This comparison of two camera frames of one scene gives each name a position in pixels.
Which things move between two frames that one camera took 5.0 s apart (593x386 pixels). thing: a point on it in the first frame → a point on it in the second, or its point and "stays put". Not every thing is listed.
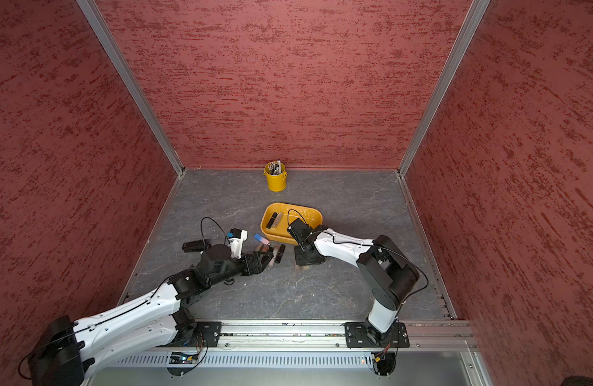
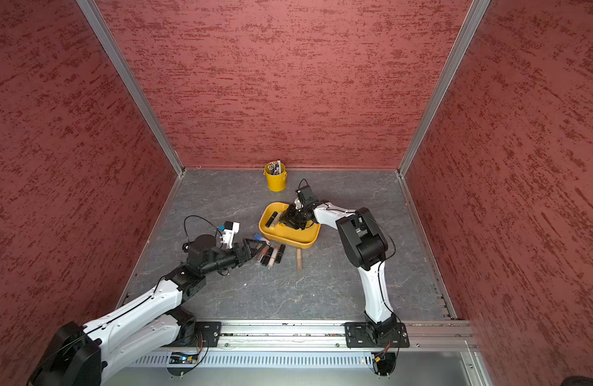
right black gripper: [301, 262] → [291, 210]
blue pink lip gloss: [261, 239] stays put
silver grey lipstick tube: [277, 219] stays put
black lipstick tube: [271, 221] stays put
